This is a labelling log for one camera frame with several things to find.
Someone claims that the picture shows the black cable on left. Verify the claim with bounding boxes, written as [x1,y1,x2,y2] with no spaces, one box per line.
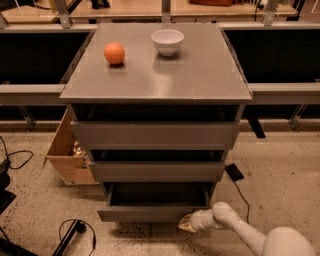
[0,136,34,172]

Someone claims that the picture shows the grey middle drawer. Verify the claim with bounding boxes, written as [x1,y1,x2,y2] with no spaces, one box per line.
[89,150,225,182]

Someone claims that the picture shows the grey drawer cabinet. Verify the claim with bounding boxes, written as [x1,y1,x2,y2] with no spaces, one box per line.
[59,22,253,201]

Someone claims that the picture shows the grey drawer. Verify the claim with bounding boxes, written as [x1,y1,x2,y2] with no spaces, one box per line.
[98,182,216,222]
[89,150,225,182]
[71,121,239,150]

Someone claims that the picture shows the grey top drawer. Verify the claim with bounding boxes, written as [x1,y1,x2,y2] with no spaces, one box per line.
[71,121,239,150]

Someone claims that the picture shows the orange ball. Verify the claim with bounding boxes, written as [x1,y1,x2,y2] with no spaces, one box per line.
[104,42,125,65]

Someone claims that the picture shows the grey metal rail frame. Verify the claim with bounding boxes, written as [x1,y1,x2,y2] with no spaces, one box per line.
[0,0,320,141]

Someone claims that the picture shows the grey bottom drawer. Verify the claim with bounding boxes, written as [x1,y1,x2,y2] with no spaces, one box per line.
[98,182,216,222]

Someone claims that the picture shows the black stand with cable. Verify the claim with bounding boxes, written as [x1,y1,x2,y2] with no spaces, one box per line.
[52,219,97,256]

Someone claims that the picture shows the brown cardboard box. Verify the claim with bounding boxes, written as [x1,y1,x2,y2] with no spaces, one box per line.
[46,111,95,185]

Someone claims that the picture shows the white ceramic bowl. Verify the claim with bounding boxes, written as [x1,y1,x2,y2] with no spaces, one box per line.
[151,29,184,56]

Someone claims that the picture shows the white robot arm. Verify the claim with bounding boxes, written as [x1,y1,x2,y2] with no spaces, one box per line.
[178,202,316,256]

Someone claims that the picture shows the black power adapter with cable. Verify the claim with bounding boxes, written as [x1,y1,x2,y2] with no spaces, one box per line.
[225,163,250,221]

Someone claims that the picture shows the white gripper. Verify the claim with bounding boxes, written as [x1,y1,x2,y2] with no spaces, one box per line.
[178,209,217,233]

